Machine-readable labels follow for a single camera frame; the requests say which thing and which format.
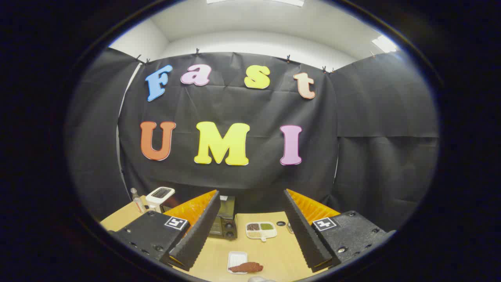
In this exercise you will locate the white bread toaster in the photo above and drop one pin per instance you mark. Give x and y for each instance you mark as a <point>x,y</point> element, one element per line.
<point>158,196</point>

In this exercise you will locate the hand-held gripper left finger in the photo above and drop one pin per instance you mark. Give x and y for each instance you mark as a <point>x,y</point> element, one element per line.
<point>201,231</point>

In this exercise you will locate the ceiling light panel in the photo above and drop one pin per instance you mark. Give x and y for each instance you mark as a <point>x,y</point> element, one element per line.
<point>254,2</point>
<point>384,44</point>

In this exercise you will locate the black toaster oven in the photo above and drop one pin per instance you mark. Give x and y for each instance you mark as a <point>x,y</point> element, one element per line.
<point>227,219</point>

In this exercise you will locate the clear plastic bottle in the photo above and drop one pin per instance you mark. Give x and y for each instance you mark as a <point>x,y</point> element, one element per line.
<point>137,203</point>

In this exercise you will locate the red meat slice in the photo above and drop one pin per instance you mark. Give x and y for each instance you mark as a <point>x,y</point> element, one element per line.
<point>246,267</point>

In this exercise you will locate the white divided dish with beans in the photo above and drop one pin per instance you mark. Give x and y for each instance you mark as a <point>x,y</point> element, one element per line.
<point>260,231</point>

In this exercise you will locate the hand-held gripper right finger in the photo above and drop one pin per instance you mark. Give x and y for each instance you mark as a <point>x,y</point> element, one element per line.
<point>303,231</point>

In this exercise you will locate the white plastic tray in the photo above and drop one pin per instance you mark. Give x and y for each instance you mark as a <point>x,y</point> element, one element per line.
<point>236,257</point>

